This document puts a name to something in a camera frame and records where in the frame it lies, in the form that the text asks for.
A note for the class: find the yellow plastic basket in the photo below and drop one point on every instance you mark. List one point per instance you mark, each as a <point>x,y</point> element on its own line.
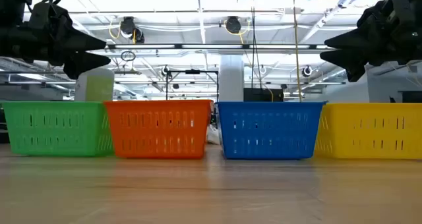
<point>372,135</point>

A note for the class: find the black monitor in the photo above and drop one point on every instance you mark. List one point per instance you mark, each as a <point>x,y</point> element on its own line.
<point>262,95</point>

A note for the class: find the long horizontal light bar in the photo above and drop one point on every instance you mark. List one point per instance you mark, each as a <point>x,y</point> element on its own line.
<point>211,46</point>

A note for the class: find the black metal stand frame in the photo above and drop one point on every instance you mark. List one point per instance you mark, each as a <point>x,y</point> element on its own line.
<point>192,71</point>

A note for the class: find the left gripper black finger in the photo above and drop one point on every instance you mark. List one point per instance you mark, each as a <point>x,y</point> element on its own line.
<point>80,43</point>
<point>82,64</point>

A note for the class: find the green plastic basket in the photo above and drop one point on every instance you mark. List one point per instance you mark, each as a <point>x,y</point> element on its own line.
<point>59,131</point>

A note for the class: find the blue plastic basket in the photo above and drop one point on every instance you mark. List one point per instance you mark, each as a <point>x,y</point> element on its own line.
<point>270,135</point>

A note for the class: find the white building pillar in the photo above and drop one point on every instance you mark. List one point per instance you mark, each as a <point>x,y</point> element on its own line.
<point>231,79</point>

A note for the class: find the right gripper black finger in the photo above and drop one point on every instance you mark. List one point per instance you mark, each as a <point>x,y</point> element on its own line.
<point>349,41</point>
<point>352,62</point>

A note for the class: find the white green wipes canister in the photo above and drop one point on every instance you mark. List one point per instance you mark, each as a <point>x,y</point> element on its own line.
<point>95,87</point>

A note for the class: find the orange plastic basket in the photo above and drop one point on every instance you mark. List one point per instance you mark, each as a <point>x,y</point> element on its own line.
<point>158,135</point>

